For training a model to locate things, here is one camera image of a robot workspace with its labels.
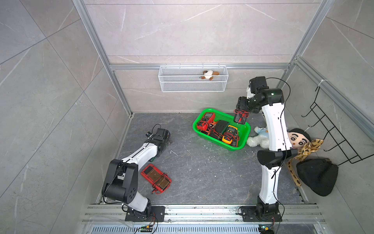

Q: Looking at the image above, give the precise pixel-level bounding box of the yellow multimeter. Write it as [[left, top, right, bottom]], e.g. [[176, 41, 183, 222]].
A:
[[222, 125, 238, 145]]

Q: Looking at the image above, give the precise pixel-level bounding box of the green plastic basket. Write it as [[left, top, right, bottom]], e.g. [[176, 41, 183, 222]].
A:
[[192, 108, 251, 151]]

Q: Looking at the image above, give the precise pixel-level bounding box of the small black multimeter with leads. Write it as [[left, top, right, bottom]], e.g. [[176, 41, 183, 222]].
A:
[[234, 109, 249, 125]]

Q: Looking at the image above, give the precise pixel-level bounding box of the orange grey Victor multimeter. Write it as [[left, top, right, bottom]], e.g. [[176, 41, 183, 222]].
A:
[[230, 136, 239, 147]]

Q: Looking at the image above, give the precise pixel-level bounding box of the black fabric bag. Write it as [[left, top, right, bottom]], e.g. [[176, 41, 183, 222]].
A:
[[296, 159, 339, 197]]

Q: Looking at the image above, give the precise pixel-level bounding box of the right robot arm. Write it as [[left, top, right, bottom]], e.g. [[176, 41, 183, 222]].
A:
[[234, 76, 298, 221]]

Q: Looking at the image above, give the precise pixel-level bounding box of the small brown white plush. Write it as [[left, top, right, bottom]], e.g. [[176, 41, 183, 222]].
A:
[[200, 70, 220, 81]]

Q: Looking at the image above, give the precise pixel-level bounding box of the cartoon boy plush doll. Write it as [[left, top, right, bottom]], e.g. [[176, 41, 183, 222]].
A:
[[288, 128, 311, 149]]

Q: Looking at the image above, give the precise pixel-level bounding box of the red multimeter case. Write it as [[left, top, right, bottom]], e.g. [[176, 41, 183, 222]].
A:
[[141, 164, 172, 195]]

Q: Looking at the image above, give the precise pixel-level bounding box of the leopard print cloth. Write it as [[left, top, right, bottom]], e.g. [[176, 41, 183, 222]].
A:
[[286, 139, 324, 187]]

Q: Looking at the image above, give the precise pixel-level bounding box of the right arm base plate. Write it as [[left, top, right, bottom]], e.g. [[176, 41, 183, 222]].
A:
[[238, 206, 282, 222]]

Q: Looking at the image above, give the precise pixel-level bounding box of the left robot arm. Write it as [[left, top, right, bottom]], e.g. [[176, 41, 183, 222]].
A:
[[101, 128, 170, 215]]

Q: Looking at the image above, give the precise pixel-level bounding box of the white blue plush bear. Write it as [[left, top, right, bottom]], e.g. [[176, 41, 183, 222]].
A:
[[246, 127, 269, 149]]

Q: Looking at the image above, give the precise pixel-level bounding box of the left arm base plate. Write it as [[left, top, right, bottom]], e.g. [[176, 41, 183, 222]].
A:
[[125, 206, 166, 222]]

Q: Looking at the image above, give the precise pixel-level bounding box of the red multimeter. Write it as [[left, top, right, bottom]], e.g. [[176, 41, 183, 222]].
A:
[[197, 112, 215, 131]]

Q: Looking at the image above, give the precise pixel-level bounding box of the white wire wall basket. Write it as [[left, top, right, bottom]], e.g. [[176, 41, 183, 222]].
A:
[[158, 65, 229, 92]]

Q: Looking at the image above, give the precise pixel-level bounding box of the black wire wall rack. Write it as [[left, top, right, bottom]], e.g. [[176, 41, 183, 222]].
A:
[[302, 87, 374, 166]]

